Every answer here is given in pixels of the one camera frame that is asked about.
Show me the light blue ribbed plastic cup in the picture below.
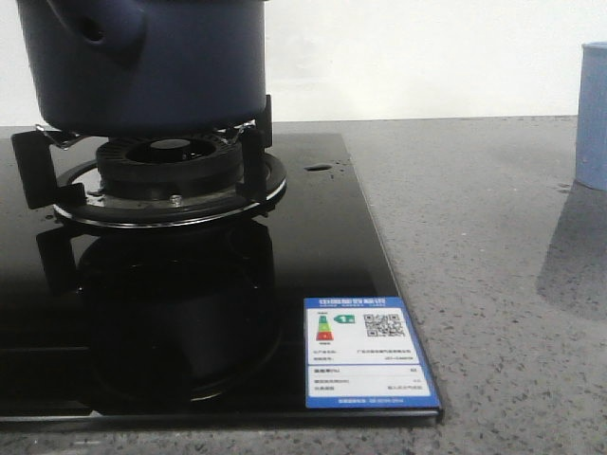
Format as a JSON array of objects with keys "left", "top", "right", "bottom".
[{"left": 576, "top": 42, "right": 606, "bottom": 191}]

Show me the right burner with pot support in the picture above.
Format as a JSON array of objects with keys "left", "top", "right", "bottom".
[{"left": 11, "top": 104, "right": 286, "bottom": 230}]

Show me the dark blue cooking pot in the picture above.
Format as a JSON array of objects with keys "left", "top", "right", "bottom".
[{"left": 17, "top": 1, "right": 266, "bottom": 137}]

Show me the blue energy label sticker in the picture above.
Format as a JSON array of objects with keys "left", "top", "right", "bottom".
[{"left": 303, "top": 297, "right": 441, "bottom": 411}]

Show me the black glass gas stove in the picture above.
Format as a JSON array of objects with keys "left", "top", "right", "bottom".
[{"left": 0, "top": 132, "right": 445, "bottom": 424}]

